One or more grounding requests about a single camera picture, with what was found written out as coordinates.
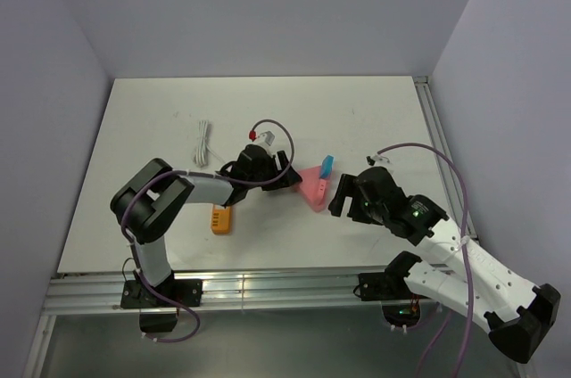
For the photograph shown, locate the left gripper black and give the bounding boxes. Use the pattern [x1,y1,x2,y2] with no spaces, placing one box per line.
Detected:
[246,151,302,192]

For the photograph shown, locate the pink triangular power strip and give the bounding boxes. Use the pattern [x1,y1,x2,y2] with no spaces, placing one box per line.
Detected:
[295,166,331,213]

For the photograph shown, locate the blue plug adapter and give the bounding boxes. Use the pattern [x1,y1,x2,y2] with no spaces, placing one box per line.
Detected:
[319,155,334,179]

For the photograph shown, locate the orange power strip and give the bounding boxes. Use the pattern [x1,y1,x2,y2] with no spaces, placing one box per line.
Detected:
[211,205,233,235]

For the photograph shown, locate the pink plug adapter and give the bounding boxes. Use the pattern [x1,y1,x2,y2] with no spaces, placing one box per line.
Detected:
[318,178,329,194]

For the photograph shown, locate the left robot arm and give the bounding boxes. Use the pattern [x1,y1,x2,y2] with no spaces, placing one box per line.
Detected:
[110,144,302,306]

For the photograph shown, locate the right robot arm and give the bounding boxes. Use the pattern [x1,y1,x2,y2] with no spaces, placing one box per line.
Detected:
[328,167,561,364]

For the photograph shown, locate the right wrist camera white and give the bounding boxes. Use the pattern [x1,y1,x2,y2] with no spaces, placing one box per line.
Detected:
[366,153,391,167]

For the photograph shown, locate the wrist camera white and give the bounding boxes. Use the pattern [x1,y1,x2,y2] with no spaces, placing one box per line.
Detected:
[366,153,391,167]
[249,130,275,150]

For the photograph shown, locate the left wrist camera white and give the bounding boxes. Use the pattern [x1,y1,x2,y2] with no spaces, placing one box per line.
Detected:
[249,130,275,150]

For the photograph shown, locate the white power strip cord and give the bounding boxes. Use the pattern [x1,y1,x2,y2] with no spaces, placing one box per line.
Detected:
[192,119,233,169]

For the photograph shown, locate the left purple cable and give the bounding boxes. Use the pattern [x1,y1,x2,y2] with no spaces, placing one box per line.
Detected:
[120,118,295,343]

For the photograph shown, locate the purple cable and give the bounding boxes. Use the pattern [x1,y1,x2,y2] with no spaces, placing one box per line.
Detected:
[120,118,295,343]
[377,142,474,378]

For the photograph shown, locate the right aluminium rail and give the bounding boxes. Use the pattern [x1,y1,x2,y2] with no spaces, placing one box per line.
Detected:
[412,77,463,225]

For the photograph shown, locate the aluminium rail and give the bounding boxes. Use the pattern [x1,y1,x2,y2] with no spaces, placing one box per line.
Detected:
[412,77,463,225]
[40,266,385,316]

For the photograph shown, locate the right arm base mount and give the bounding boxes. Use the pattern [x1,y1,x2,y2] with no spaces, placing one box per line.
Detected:
[352,272,438,333]

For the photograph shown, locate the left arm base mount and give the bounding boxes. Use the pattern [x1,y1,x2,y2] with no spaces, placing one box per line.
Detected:
[120,279,203,334]

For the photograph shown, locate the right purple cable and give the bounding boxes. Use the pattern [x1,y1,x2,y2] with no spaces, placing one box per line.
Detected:
[377,142,474,378]

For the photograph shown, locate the front aluminium rail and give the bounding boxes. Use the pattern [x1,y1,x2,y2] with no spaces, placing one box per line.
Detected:
[40,266,385,316]

